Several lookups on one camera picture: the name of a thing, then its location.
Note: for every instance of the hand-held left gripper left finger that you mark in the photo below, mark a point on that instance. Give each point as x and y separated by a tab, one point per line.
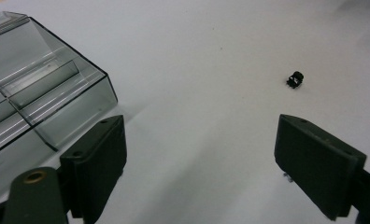
94	168

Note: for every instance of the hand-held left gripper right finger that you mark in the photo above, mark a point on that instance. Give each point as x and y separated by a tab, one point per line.
317	161

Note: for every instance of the small black plastic clip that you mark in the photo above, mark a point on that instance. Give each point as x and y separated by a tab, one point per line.
295	79

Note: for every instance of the clear smoky plastic organizer box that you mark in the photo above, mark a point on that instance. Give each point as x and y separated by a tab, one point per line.
39	84

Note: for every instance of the tiny silver metal part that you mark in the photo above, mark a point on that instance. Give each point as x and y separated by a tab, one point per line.
288	177

